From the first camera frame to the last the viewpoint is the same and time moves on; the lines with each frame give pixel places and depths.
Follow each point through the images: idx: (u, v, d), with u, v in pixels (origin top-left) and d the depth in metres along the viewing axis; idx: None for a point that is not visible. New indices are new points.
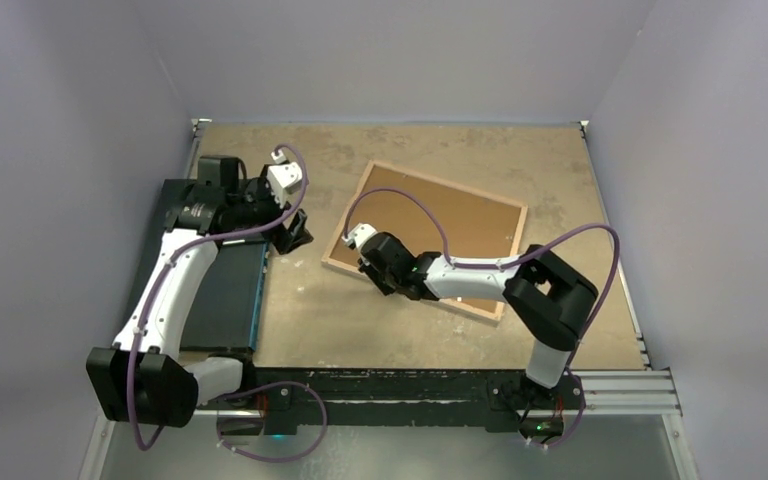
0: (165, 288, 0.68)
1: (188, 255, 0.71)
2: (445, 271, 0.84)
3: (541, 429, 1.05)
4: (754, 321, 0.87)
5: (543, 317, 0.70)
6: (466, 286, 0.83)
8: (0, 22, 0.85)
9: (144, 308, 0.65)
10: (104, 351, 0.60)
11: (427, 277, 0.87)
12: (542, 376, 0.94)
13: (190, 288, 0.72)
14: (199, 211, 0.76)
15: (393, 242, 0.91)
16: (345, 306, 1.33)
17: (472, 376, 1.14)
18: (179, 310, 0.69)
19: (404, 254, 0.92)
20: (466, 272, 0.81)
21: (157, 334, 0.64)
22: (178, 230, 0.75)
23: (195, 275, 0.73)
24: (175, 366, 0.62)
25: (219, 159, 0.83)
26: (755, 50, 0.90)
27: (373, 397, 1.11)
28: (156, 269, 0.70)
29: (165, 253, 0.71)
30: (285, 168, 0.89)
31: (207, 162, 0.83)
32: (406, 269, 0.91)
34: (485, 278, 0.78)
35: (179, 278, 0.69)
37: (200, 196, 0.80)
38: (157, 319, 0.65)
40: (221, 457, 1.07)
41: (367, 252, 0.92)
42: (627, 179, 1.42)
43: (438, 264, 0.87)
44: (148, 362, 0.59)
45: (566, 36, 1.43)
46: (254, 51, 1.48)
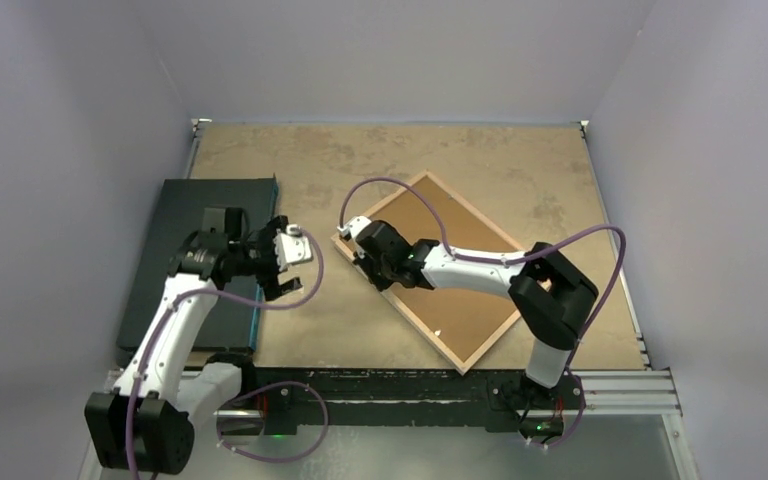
0: (167, 331, 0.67)
1: (190, 300, 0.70)
2: (446, 262, 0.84)
3: (541, 429, 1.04)
4: (754, 322, 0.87)
5: (546, 315, 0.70)
6: (465, 279, 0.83)
8: (0, 23, 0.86)
9: (145, 352, 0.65)
10: (103, 396, 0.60)
11: (424, 266, 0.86)
12: (542, 375, 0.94)
13: (191, 332, 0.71)
14: (202, 256, 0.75)
15: (387, 229, 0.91)
16: (346, 307, 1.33)
17: (472, 377, 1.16)
18: (180, 355, 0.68)
19: (399, 242, 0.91)
20: (469, 266, 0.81)
21: (156, 378, 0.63)
22: (182, 275, 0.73)
23: (197, 318, 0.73)
24: (173, 411, 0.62)
25: (226, 207, 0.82)
26: (756, 49, 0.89)
27: (373, 396, 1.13)
28: (158, 312, 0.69)
29: (168, 296, 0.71)
30: (295, 242, 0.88)
31: (213, 210, 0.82)
32: (401, 257, 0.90)
34: (488, 273, 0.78)
35: (180, 322, 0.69)
37: (205, 243, 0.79)
38: (157, 363, 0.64)
40: (221, 457, 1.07)
41: (363, 240, 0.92)
42: (627, 179, 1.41)
43: (436, 253, 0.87)
44: (147, 409, 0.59)
45: (567, 35, 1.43)
46: (254, 51, 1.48)
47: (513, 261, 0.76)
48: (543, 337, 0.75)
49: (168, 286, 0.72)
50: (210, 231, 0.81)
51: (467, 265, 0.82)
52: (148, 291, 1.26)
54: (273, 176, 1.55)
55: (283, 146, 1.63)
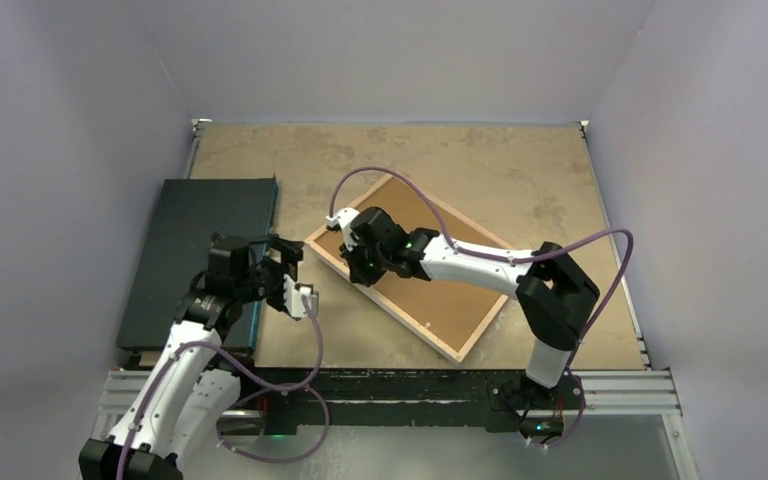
0: (166, 381, 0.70)
1: (192, 351, 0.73)
2: (448, 256, 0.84)
3: (541, 429, 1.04)
4: (754, 323, 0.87)
5: (552, 317, 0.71)
6: (465, 273, 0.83)
8: (0, 23, 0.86)
9: (143, 401, 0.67)
10: (98, 444, 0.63)
11: (424, 258, 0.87)
12: (542, 375, 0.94)
13: (191, 381, 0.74)
14: (209, 304, 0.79)
15: (384, 217, 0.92)
16: (345, 306, 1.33)
17: (473, 376, 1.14)
18: (176, 408, 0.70)
19: (396, 231, 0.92)
20: (472, 262, 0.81)
21: (150, 429, 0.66)
22: (187, 321, 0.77)
23: (198, 368, 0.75)
24: (163, 465, 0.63)
25: (230, 250, 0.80)
26: (756, 50, 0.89)
27: (373, 397, 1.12)
28: (160, 360, 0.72)
29: (171, 344, 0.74)
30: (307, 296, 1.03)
31: (216, 251, 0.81)
32: (396, 244, 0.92)
34: (493, 270, 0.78)
35: (180, 372, 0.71)
37: (211, 283, 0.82)
38: (152, 414, 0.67)
40: (222, 457, 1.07)
41: (360, 228, 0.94)
42: (627, 179, 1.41)
43: (437, 246, 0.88)
44: (136, 464, 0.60)
45: (567, 35, 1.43)
46: (254, 51, 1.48)
47: (519, 260, 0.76)
48: (545, 337, 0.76)
49: (174, 333, 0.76)
50: (215, 272, 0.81)
51: (470, 260, 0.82)
52: (148, 292, 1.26)
54: (273, 176, 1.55)
55: (283, 146, 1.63)
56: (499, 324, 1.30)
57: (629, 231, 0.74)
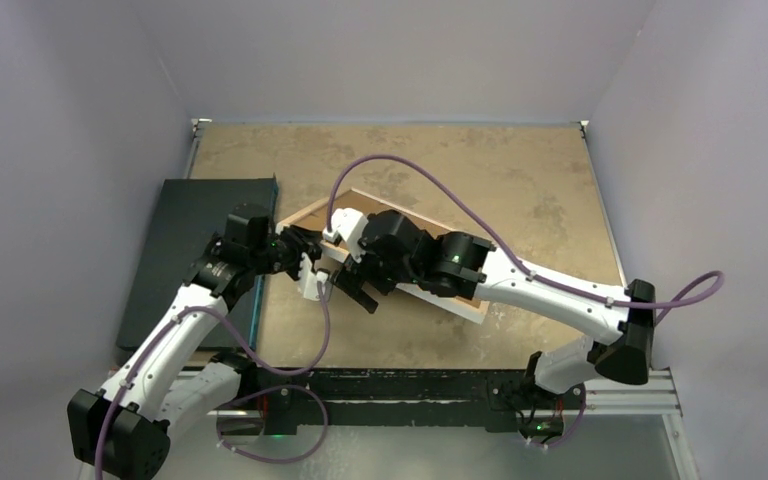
0: (165, 343, 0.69)
1: (194, 315, 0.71)
2: (521, 283, 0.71)
3: (541, 429, 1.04)
4: (753, 322, 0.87)
5: (644, 361, 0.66)
6: (539, 305, 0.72)
8: (1, 23, 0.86)
9: (138, 361, 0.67)
10: (87, 395, 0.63)
11: (485, 284, 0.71)
12: (556, 385, 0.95)
13: (191, 346, 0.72)
14: (221, 271, 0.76)
15: (408, 223, 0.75)
16: (346, 305, 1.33)
17: (473, 376, 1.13)
18: (172, 370, 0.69)
19: (424, 237, 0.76)
20: (556, 296, 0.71)
21: (141, 390, 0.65)
22: (195, 285, 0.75)
23: (201, 334, 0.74)
24: (149, 429, 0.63)
25: (248, 219, 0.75)
26: (755, 49, 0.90)
27: (373, 397, 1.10)
28: (163, 321, 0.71)
29: (176, 305, 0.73)
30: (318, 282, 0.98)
31: (235, 217, 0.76)
32: (428, 254, 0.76)
34: (585, 310, 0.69)
35: (181, 335, 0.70)
37: (225, 248, 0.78)
38: (146, 374, 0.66)
40: (221, 457, 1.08)
41: (381, 240, 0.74)
42: (627, 179, 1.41)
43: (501, 265, 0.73)
44: (123, 422, 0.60)
45: (567, 35, 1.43)
46: (254, 51, 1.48)
47: (623, 303, 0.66)
48: (612, 374, 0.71)
49: (181, 295, 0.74)
50: (231, 239, 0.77)
51: (553, 294, 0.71)
52: (148, 291, 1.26)
54: (273, 176, 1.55)
55: (283, 146, 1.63)
56: (499, 324, 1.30)
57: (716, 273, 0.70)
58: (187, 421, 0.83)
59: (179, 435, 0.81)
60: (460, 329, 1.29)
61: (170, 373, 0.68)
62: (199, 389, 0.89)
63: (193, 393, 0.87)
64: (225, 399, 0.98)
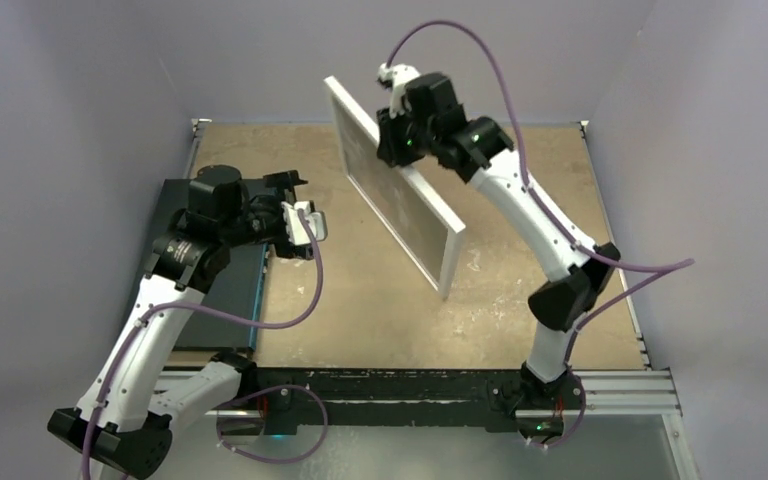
0: (133, 352, 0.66)
1: (161, 315, 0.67)
2: (516, 190, 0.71)
3: (541, 429, 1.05)
4: (752, 323, 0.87)
5: (568, 306, 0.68)
6: (516, 213, 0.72)
8: (2, 27, 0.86)
9: (108, 376, 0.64)
10: (64, 421, 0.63)
11: (486, 169, 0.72)
12: (539, 368, 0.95)
13: (167, 344, 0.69)
14: (185, 251, 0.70)
15: (450, 87, 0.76)
16: (347, 305, 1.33)
17: (472, 376, 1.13)
18: (149, 376, 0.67)
19: (458, 109, 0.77)
20: (536, 215, 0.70)
21: (116, 406, 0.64)
22: (158, 276, 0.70)
23: (175, 328, 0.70)
24: (135, 439, 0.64)
25: (213, 187, 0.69)
26: (755, 50, 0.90)
27: (373, 397, 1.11)
28: (129, 326, 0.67)
29: (141, 304, 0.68)
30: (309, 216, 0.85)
31: (197, 185, 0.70)
32: (455, 126, 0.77)
34: (550, 240, 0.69)
35: (150, 340, 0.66)
37: (192, 227, 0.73)
38: (119, 389, 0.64)
40: (222, 457, 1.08)
41: (417, 91, 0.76)
42: (627, 179, 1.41)
43: (506, 165, 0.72)
44: (103, 444, 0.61)
45: (567, 36, 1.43)
46: (254, 51, 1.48)
47: (586, 250, 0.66)
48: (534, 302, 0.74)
49: (144, 290, 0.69)
50: (197, 211, 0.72)
51: (533, 210, 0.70)
52: None
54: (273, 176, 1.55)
55: (283, 146, 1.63)
56: (499, 325, 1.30)
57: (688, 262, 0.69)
58: (188, 419, 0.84)
59: (185, 427, 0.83)
60: (460, 333, 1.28)
61: (146, 382, 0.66)
62: (199, 386, 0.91)
63: (195, 389, 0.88)
64: (225, 398, 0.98)
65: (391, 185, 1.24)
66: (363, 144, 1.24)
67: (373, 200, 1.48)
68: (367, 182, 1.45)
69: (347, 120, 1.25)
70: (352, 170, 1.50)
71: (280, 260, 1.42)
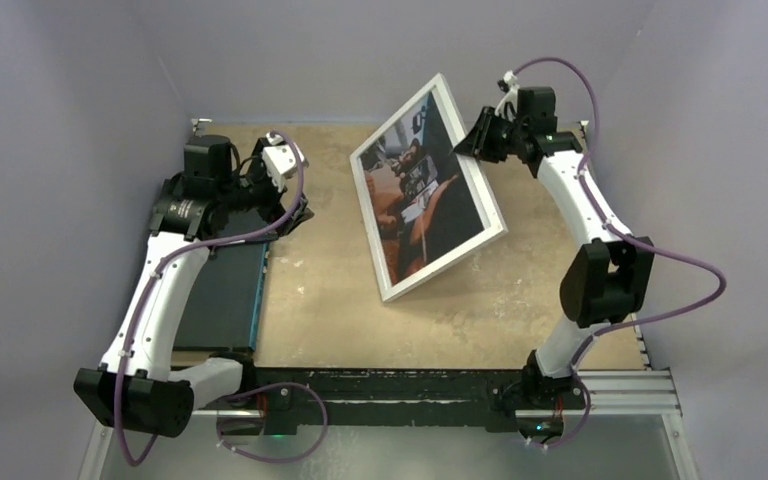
0: (152, 303, 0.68)
1: (175, 265, 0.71)
2: (568, 176, 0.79)
3: (541, 429, 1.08)
4: (753, 323, 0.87)
5: (583, 282, 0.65)
6: (565, 198, 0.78)
8: (4, 27, 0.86)
9: (130, 327, 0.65)
10: (90, 377, 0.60)
11: (549, 156, 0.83)
12: (544, 361, 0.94)
13: (178, 297, 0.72)
14: (187, 209, 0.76)
15: (551, 99, 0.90)
16: (345, 305, 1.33)
17: (472, 376, 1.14)
18: (167, 327, 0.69)
19: (551, 118, 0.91)
20: (575, 196, 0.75)
21: (142, 353, 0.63)
22: (164, 233, 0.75)
23: (185, 281, 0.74)
24: (166, 387, 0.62)
25: (207, 147, 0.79)
26: (754, 51, 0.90)
27: (373, 397, 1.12)
28: (142, 281, 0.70)
29: (151, 260, 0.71)
30: (281, 150, 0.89)
31: (193, 149, 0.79)
32: (543, 129, 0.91)
34: (584, 217, 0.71)
35: (166, 288, 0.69)
37: (190, 190, 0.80)
38: (143, 338, 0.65)
40: (222, 457, 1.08)
41: (523, 94, 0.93)
42: (626, 179, 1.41)
43: (567, 162, 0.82)
44: (137, 389, 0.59)
45: (567, 36, 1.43)
46: (254, 51, 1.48)
47: (612, 230, 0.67)
48: (566, 289, 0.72)
49: (153, 249, 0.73)
50: (194, 175, 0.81)
51: (577, 192, 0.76)
52: None
54: None
55: None
56: (499, 324, 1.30)
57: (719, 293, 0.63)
58: (203, 399, 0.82)
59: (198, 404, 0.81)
60: (460, 332, 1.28)
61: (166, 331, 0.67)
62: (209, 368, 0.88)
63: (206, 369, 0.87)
64: (229, 387, 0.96)
65: (432, 178, 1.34)
66: (435, 134, 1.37)
67: (371, 196, 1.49)
68: (383, 173, 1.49)
69: (435, 112, 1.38)
70: (370, 159, 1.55)
71: (280, 260, 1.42)
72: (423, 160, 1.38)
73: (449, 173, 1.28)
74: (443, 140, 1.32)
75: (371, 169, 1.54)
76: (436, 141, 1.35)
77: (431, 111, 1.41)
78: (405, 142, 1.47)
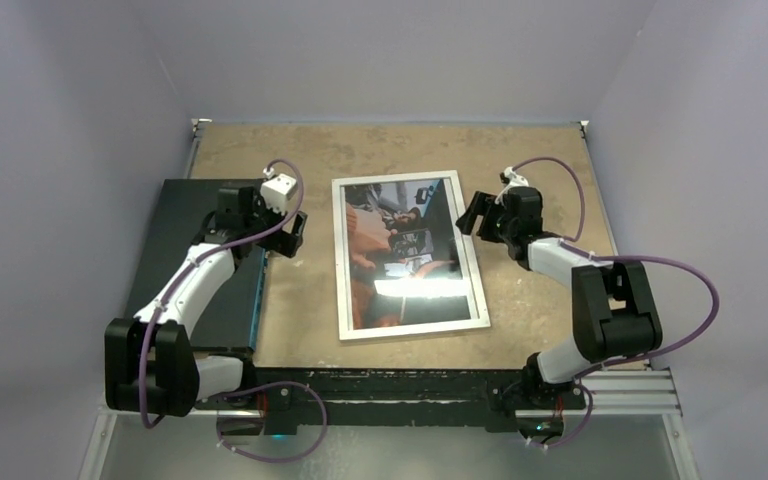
0: (188, 280, 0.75)
1: (211, 260, 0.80)
2: (552, 246, 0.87)
3: (541, 430, 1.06)
4: (752, 324, 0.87)
5: (585, 300, 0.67)
6: (556, 262, 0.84)
8: (3, 25, 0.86)
9: (168, 290, 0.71)
10: (122, 324, 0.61)
11: (531, 244, 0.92)
12: (548, 371, 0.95)
13: (206, 288, 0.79)
14: (221, 235, 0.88)
15: (538, 203, 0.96)
16: (312, 335, 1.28)
17: (472, 376, 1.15)
18: (193, 303, 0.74)
19: (537, 221, 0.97)
20: (562, 254, 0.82)
21: (175, 311, 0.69)
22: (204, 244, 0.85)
23: (214, 277, 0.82)
24: (187, 346, 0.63)
25: (238, 190, 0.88)
26: (756, 50, 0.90)
27: (373, 396, 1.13)
28: (182, 265, 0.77)
29: (190, 255, 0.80)
30: (277, 180, 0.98)
31: (225, 191, 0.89)
32: (528, 230, 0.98)
34: (571, 258, 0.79)
35: (202, 273, 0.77)
37: (221, 223, 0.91)
38: (176, 301, 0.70)
40: (222, 457, 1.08)
41: (513, 196, 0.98)
42: (626, 178, 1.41)
43: (548, 241, 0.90)
44: (164, 338, 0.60)
45: (568, 35, 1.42)
46: (255, 51, 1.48)
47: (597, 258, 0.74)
48: (578, 337, 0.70)
49: (191, 251, 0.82)
50: (225, 212, 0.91)
51: (562, 252, 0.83)
52: (148, 291, 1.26)
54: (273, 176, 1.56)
55: (284, 146, 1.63)
56: (498, 322, 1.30)
57: (720, 303, 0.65)
58: (203, 394, 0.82)
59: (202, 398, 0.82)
60: (461, 333, 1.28)
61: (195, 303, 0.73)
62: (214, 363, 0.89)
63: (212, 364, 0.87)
64: (230, 385, 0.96)
65: (425, 249, 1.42)
66: (439, 214, 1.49)
67: (350, 232, 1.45)
68: (370, 217, 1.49)
69: (442, 198, 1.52)
70: (357, 196, 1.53)
71: (280, 260, 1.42)
72: (420, 230, 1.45)
73: (444, 254, 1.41)
74: (445, 225, 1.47)
75: (355, 206, 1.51)
76: (437, 219, 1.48)
77: (438, 195, 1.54)
78: (402, 202, 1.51)
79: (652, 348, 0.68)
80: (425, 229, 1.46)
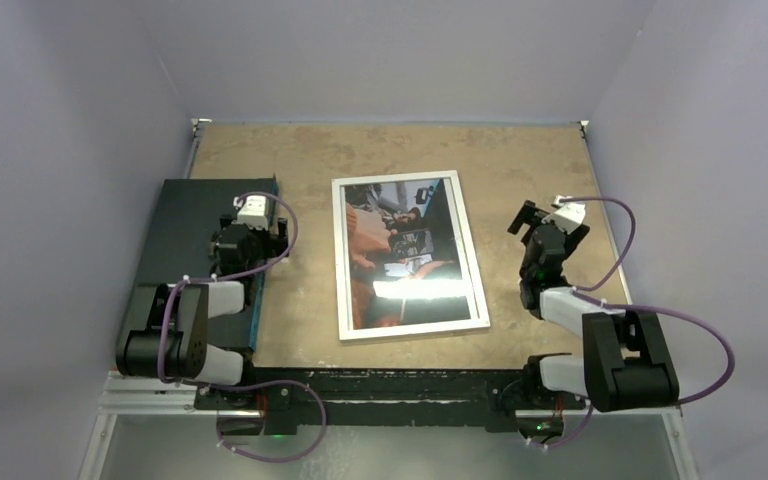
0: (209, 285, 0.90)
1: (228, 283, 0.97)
2: (566, 295, 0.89)
3: (541, 429, 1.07)
4: (752, 324, 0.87)
5: (596, 348, 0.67)
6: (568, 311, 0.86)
8: (0, 24, 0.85)
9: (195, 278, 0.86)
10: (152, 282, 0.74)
11: (546, 291, 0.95)
12: (550, 377, 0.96)
13: (223, 300, 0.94)
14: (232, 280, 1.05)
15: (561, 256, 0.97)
16: (312, 336, 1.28)
17: (472, 376, 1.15)
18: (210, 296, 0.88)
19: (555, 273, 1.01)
20: (574, 301, 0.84)
21: None
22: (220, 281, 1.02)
23: (230, 296, 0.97)
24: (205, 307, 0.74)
25: (236, 243, 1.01)
26: (757, 51, 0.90)
27: (373, 396, 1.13)
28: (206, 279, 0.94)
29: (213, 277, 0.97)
30: (249, 206, 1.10)
31: (224, 244, 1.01)
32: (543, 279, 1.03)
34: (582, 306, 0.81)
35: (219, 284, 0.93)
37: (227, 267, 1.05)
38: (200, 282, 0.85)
40: (221, 457, 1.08)
41: (540, 244, 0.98)
42: (626, 179, 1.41)
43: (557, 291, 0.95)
44: (187, 291, 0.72)
45: (568, 35, 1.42)
46: (255, 51, 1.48)
47: (609, 305, 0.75)
48: (590, 387, 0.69)
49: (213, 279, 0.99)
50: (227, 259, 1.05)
51: (574, 300, 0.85)
52: None
54: (273, 176, 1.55)
55: (284, 146, 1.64)
56: (497, 323, 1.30)
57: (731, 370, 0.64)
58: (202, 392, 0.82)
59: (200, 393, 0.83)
60: (460, 333, 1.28)
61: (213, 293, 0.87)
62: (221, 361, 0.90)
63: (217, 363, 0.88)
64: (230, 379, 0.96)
65: (425, 249, 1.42)
66: (439, 214, 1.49)
67: (350, 232, 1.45)
68: (370, 217, 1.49)
69: (442, 198, 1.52)
70: (356, 196, 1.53)
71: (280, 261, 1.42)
72: (420, 230, 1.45)
73: (444, 255, 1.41)
74: (445, 225, 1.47)
75: (355, 206, 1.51)
76: (437, 219, 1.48)
77: (438, 194, 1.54)
78: (401, 202, 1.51)
79: (667, 402, 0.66)
80: (425, 229, 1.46)
